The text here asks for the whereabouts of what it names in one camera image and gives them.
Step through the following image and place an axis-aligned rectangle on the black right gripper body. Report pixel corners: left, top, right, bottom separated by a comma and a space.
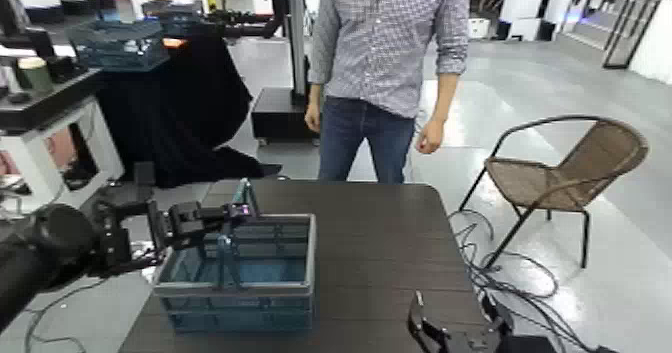
419, 323, 509, 353

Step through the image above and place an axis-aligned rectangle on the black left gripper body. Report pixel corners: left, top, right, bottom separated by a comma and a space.
165, 200, 233, 252

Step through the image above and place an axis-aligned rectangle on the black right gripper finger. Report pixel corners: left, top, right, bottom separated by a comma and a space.
480, 291, 515, 336
408, 290, 428, 346

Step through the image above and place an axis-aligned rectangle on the blue-grey folding crate with handle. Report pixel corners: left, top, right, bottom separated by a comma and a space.
153, 178, 318, 334

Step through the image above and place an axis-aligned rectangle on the blue crate on black cloth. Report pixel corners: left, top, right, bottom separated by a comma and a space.
67, 19, 171, 73

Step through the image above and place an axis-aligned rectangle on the dark crate behind blue crate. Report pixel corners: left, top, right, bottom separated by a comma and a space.
140, 0, 207, 37

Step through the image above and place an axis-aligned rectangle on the person's right hand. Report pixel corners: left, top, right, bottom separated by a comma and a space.
304, 101, 323, 135

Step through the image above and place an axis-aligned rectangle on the person's left hand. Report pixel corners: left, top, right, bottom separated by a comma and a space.
414, 118, 447, 156

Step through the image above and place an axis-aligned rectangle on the black wheeled base platform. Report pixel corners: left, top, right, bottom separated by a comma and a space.
250, 86, 323, 146

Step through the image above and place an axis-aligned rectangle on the black draped cloth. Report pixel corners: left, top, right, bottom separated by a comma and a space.
96, 31, 283, 190

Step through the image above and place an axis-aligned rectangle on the white cart with black top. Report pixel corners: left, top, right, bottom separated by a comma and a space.
0, 68, 126, 225

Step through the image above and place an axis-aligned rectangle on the silver vertical column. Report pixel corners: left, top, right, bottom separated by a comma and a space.
286, 0, 309, 105

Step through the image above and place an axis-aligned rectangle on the person in checked shirt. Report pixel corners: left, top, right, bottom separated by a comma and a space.
306, 0, 471, 184

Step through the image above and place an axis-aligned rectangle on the green cup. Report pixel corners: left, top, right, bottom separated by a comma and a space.
17, 56, 55, 93

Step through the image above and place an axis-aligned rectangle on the white box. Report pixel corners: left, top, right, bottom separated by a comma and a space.
467, 17, 493, 42

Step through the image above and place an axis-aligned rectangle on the bundle of dark floor cables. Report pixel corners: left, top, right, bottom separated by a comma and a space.
448, 209, 621, 353

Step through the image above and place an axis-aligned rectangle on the wicker chair with black frame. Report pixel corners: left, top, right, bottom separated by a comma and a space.
458, 114, 651, 271

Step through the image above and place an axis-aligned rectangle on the grey floor cable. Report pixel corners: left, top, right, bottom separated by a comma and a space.
20, 278, 111, 353

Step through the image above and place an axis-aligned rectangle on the black metal frame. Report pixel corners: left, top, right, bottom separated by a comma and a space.
601, 0, 664, 72

